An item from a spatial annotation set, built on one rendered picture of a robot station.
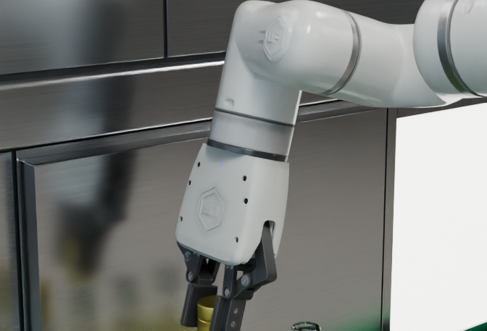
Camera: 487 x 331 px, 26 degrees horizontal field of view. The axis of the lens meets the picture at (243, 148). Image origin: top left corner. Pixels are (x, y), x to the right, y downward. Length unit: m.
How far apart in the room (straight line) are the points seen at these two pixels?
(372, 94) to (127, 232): 0.29
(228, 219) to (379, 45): 0.20
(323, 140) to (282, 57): 0.35
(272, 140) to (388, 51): 0.13
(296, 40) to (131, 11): 0.25
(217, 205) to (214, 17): 0.25
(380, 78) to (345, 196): 0.36
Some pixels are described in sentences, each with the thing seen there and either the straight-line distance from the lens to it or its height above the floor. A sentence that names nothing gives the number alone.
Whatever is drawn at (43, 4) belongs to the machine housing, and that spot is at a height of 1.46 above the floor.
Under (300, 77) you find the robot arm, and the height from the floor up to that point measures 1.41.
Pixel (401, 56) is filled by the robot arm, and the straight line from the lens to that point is 0.92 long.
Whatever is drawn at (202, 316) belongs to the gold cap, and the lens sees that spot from 0.97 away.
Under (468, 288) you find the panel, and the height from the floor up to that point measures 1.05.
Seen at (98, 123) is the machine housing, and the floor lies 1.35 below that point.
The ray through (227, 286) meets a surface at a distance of 0.95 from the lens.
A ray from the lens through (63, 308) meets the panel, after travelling 1.03.
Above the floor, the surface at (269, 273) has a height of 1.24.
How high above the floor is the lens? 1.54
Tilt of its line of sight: 12 degrees down
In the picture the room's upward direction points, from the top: straight up
